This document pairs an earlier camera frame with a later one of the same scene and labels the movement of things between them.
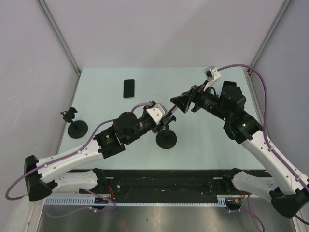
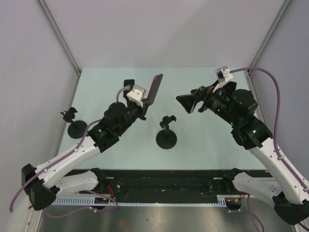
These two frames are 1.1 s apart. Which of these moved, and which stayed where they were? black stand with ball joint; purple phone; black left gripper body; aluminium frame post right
Moved: black left gripper body; purple phone
Stayed: black stand with ball joint; aluminium frame post right
